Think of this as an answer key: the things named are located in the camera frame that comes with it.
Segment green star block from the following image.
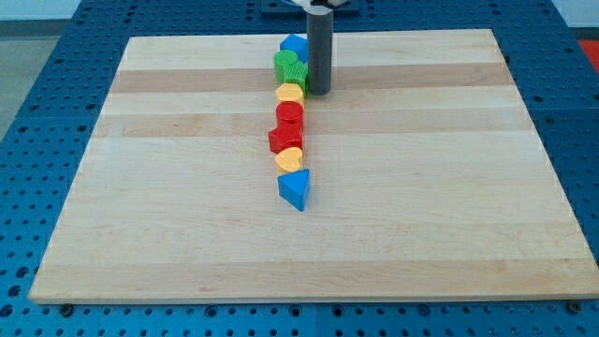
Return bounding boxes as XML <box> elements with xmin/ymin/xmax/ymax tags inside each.
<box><xmin>284</xmin><ymin>61</ymin><xmax>308</xmax><ymax>96</ymax></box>

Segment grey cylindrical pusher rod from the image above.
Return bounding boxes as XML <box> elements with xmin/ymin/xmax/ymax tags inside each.
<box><xmin>306</xmin><ymin>6</ymin><xmax>333</xmax><ymax>95</ymax></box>

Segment yellow heart block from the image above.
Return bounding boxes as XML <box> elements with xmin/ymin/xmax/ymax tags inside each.
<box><xmin>275</xmin><ymin>147</ymin><xmax>303</xmax><ymax>175</ymax></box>

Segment red cylinder block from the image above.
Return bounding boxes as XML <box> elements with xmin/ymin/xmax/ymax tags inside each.
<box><xmin>275</xmin><ymin>101</ymin><xmax>304</xmax><ymax>129</ymax></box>

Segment light wooden board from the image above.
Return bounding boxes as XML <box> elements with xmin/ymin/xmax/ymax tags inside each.
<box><xmin>29</xmin><ymin>30</ymin><xmax>598</xmax><ymax>304</ymax></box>

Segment red star block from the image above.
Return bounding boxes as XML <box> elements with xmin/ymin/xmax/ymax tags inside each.
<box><xmin>268</xmin><ymin>125</ymin><xmax>303</xmax><ymax>154</ymax></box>

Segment yellow hexagon block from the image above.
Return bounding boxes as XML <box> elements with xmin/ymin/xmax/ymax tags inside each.
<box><xmin>274</xmin><ymin>82</ymin><xmax>305</xmax><ymax>108</ymax></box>

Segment green cylinder block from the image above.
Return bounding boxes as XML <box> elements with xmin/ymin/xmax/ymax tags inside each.
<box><xmin>273</xmin><ymin>50</ymin><xmax>299</xmax><ymax>83</ymax></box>

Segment blue triangle block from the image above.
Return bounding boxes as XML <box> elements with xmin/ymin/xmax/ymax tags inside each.
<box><xmin>277</xmin><ymin>169</ymin><xmax>311</xmax><ymax>212</ymax></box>

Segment blue cube block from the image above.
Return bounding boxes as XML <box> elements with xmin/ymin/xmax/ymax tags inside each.
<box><xmin>280</xmin><ymin>34</ymin><xmax>308</xmax><ymax>64</ymax></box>

